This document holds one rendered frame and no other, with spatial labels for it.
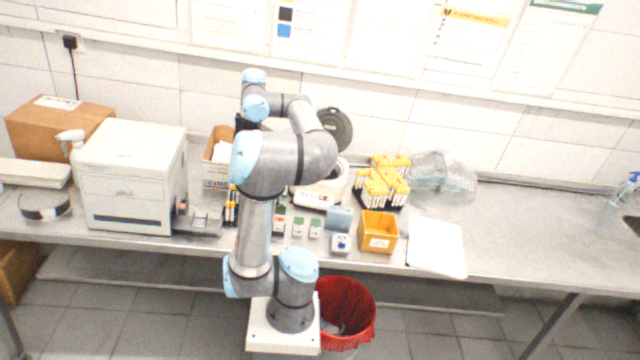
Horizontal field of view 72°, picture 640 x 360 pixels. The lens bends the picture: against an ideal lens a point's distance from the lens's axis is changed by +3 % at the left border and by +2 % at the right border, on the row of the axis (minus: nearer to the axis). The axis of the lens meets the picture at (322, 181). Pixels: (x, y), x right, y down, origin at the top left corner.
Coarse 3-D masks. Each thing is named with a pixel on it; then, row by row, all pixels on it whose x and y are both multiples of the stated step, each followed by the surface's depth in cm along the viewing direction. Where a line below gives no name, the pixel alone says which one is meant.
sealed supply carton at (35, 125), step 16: (48, 96) 182; (16, 112) 168; (32, 112) 170; (48, 112) 171; (64, 112) 173; (80, 112) 176; (96, 112) 178; (112, 112) 182; (16, 128) 166; (32, 128) 166; (48, 128) 165; (64, 128) 165; (80, 128) 167; (96, 128) 171; (16, 144) 171; (32, 144) 170; (48, 144) 169; (32, 160) 175; (48, 160) 174; (64, 160) 173
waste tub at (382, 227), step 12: (360, 216) 170; (372, 216) 170; (384, 216) 170; (360, 228) 167; (372, 228) 174; (384, 228) 174; (396, 228) 163; (360, 240) 165; (372, 240) 160; (384, 240) 160; (396, 240) 161; (372, 252) 164; (384, 252) 164
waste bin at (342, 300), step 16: (320, 288) 208; (336, 288) 212; (352, 288) 211; (320, 304) 212; (336, 304) 216; (352, 304) 212; (368, 304) 204; (336, 320) 219; (352, 320) 212; (368, 320) 197; (320, 336) 184; (336, 336) 183; (352, 336) 184; (368, 336) 193; (336, 352) 191; (352, 352) 198
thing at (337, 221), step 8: (328, 208) 166; (336, 208) 166; (344, 208) 167; (352, 208) 168; (328, 216) 166; (336, 216) 166; (344, 216) 166; (352, 216) 165; (328, 224) 169; (336, 224) 168; (344, 224) 168; (336, 232) 169; (344, 232) 170
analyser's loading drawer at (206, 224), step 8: (176, 216) 157; (184, 216) 158; (192, 216) 154; (200, 216) 158; (176, 224) 154; (184, 224) 155; (192, 224) 154; (200, 224) 156; (208, 224) 157; (216, 224) 157; (216, 232) 155
